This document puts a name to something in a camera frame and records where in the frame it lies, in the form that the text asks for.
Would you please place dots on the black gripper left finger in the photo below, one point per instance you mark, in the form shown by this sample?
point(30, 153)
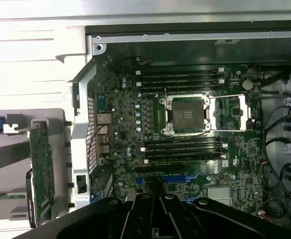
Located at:
point(90, 219)

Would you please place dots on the teal rear port connector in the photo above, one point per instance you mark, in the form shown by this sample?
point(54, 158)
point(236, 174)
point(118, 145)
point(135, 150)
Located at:
point(102, 102)

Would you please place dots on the green motherboard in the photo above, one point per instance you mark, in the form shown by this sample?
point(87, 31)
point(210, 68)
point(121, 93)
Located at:
point(247, 154)

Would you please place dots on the blue expansion slot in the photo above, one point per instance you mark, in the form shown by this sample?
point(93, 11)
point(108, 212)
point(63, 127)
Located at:
point(172, 178)

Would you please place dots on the silver socket cover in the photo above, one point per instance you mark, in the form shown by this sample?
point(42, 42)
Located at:
point(243, 109)

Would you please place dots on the thin socket locking lever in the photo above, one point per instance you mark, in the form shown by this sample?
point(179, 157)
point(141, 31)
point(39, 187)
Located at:
point(165, 112)

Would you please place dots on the long black expansion slot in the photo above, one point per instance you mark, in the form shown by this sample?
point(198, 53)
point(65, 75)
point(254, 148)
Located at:
point(160, 168)

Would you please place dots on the black open PC case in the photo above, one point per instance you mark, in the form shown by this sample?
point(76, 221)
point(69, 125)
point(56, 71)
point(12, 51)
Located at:
point(160, 37)

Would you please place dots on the green RAM stick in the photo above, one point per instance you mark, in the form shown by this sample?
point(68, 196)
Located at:
point(6, 196)

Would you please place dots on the grey parts rack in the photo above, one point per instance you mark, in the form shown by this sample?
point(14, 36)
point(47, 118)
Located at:
point(58, 149)

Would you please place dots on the silver finned chipset heatsink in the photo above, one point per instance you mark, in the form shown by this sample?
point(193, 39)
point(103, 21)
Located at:
point(218, 195)

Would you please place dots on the CPU socket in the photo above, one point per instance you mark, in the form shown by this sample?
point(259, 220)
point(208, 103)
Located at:
point(185, 115)

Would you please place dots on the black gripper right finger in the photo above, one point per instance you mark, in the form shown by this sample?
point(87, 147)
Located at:
point(222, 219)

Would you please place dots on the silver coin battery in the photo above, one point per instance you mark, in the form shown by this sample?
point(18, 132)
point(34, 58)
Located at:
point(247, 84)

